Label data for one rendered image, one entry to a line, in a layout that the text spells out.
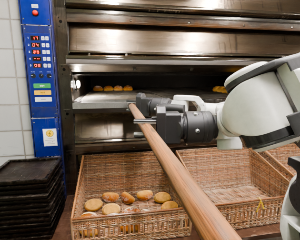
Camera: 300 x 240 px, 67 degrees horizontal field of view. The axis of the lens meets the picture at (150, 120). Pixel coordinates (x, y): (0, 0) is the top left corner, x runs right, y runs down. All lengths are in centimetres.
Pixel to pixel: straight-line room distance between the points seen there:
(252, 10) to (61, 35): 115
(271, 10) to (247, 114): 144
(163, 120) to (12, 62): 108
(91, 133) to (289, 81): 121
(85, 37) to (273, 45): 122
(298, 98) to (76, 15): 125
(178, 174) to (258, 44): 149
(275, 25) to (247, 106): 146
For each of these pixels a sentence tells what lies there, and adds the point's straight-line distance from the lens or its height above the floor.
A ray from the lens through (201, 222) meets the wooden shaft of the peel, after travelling 23.
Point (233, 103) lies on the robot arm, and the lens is 39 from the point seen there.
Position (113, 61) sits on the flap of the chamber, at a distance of 125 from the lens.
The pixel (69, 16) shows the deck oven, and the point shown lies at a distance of 145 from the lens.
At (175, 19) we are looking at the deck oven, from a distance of 150.
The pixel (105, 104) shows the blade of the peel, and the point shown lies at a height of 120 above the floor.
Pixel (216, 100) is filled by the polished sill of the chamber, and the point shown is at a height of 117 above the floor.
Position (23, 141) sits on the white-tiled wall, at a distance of 153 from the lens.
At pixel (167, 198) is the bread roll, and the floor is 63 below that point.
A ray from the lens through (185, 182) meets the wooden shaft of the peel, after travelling 29.
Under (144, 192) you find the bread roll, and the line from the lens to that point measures 142.
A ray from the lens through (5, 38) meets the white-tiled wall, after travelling 151.
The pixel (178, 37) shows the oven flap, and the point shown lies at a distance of 150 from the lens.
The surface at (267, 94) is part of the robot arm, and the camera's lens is 38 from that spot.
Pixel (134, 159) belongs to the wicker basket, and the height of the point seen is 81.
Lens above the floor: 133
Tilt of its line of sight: 11 degrees down
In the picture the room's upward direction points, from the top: straight up
